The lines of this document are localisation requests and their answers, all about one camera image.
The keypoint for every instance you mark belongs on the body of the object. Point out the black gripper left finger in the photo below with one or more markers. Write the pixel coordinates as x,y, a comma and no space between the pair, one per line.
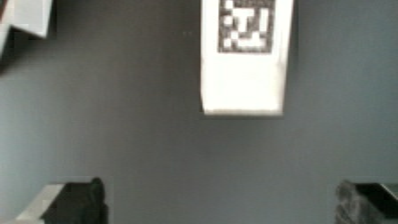
69,204

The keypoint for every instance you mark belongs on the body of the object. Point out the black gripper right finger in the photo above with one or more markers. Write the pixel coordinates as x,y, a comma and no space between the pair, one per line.
367,203

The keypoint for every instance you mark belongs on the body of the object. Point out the white table leg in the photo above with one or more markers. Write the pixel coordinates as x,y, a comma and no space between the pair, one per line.
246,27

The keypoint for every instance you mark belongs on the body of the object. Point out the white square tabletop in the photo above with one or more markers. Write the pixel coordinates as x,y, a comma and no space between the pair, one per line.
26,15

